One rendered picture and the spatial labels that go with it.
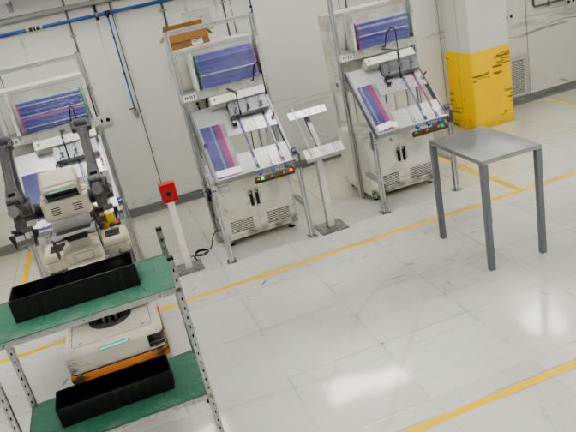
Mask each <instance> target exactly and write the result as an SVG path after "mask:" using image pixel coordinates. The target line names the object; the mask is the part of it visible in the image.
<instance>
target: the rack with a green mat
mask: <svg viewBox="0 0 576 432"><path fill-rule="evenodd" d="M155 230H156V232H157V236H158V239H159V244H160V247H161V249H162V253H163V254H162V255H156V256H154V257H151V258H147V259H145V260H142V261H138V262H135V265H136V268H137V271H138V275H139V279H140V282H141V284H140V285H137V286H134V287H131V288H128V289H125V290H122V291H118V292H115V293H112V294H110V295H106V296H103V297H99V298H96V299H94V300H91V301H87V302H84V303H80V304H77V305H75V306H71V307H68V308H66V309H61V310H58V311H56V312H52V313H50V314H47V315H42V316H40V317H36V318H33V319H31V320H28V321H24V322H21V323H17V324H16V322H15V318H14V316H13V314H12V312H11V310H10V307H9V304H8V302H6V303H1V304H0V351H2V350H5V349H6V351H7V352H8V354H9V358H10V360H11V362H12V364H13V366H14V369H15V372H16V374H17V376H18V378H19V381H20V383H21V386H22V388H23V390H24V393H25V394H26V396H27V400H28V402H29V404H30V406H31V408H32V411H31V420H30V428H29V432H120V431H122V430H125V429H129V428H131V427H134V426H136V425H138V424H141V423H145V422H147V421H150V420H153V419H154V418H157V417H162V416H164V415H166V414H169V413H171V412H174V411H178V410H180V409H182V408H185V407H187V406H190V405H193V404H196V403H199V402H202V401H203V400H206V401H207V403H210V406H211V409H212V412H213V417H214V420H215V422H216V426H217V429H218V432H225V430H224V427H223V424H222V421H221V418H220V415H219V410H218V406H217V404H216V401H215V398H214V395H213V390H212V387H211V383H210V380H209V378H208V374H207V369H206V366H205V364H204V360H203V357H202V354H201V349H200V346H199V343H198V339H197V337H196V334H195V329H194V326H193V322H192V320H191V316H190V313H189V308H188V305H187V302H186V299H185V296H184V293H183V288H182V285H181V282H180V278H179V276H178V273H177V268H176V264H175V262H174V259H173V256H172V255H169V252H168V248H167V246H166V243H165V238H164V234H163V232H162V229H161V226H158V227H155ZM173 294H175V296H176V299H177V303H178V307H179V309H180V312H181V316H182V318H183V324H184V326H185V329H186V333H187V335H188V338H189V343H190V346H191V351H186V352H184V353H181V354H179V355H176V356H174V357H169V358H168V362H169V364H170V367H171V372H172V376H173V379H174V382H175V383H174V385H175V388H173V389H171V390H169V391H166V392H163V393H159V394H157V395H154V396H152V397H149V398H147V399H143V400H140V401H137V402H135V403H133V404H130V405H126V406H124V407H121V408H118V409H116V410H114V411H109V412H106V413H105V414H102V415H99V416H96V417H93V418H90V419H88V420H85V421H83V422H80V423H76V424H74V425H71V426H68V427H66V428H63V426H62V424H61V422H60V420H59V417H58V415H57V414H56V412H55V400H56V398H53V399H49V400H46V401H44V402H41V403H38V404H37V401H36V399H35V397H34V395H33V391H32V389H31V388H30V385H29V383H28V381H27V378H26V376H25V373H24V371H23V368H22V366H21V363H20V361H19V359H18V356H17V355H16V353H15V349H14V346H16V345H20V344H23V343H26V342H28V341H32V340H35V339H39V338H42V337H44V336H47V335H50V334H53V333H57V332H60V331H62V330H65V329H68V328H72V327H76V326H79V325H81V324H84V323H87V322H90V321H94V320H97V319H99V318H102V317H105V316H108V315H113V314H116V313H118V312H121V311H124V310H126V309H131V308H134V307H136V306H139V305H142V304H144V303H150V302H152V301H155V300H158V299H160V298H163V297H168V296H170V295H173ZM0 405H1V406H2V408H3V412H4V414H5V416H6V418H7V420H8V422H9V425H10V428H11V429H12V431H13V432H22V430H21V427H20V424H19V423H18V421H17V419H16V416H15V414H14V412H13V409H12V407H11V405H10V403H9V400H8V398H7V396H6V393H5V392H4V390H3V386H2V384H1V382H0Z"/></svg>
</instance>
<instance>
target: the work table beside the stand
mask: <svg viewBox="0 0 576 432"><path fill-rule="evenodd" d="M437 148H439V149H441V150H443V151H446V152H448V153H451V154H454V155H456V156H458V157H460V158H462V159H466V160H469V161H470V162H473V163H475V164H478V168H479V177H480V187H481V196H482V206H483V224H484V234H485V243H486V252H487V262H488V270H490V271H494V270H496V266H495V247H494V237H493V227H492V223H493V220H492V209H491V200H490V189H489V169H488V164H491V163H494V162H496V161H500V160H503V159H508V158H511V157H513V156H517V155H520V154H522V153H528V152H530V151H533V160H534V176H535V190H536V206H537V235H538V251H539V252H540V253H542V254H544V253H547V239H546V223H545V206H544V189H543V156H542V144H541V143H537V142H534V141H529V140H526V139H524V138H521V137H518V136H515V135H510V134H507V133H504V132H500V131H498V130H495V129H490V128H487V127H484V126H479V127H476V128H473V129H468V130H464V131H461V132H458V133H455V134H452V135H447V136H443V137H441V138H437V139H434V140H431V141H429V151H430V158H431V165H432V173H433V180H434V187H435V201H436V208H437V216H438V223H439V230H440V238H442V239H444V238H447V230H446V222H445V215H444V207H443V200H442V192H441V178H440V171H439V163H438V155H437Z"/></svg>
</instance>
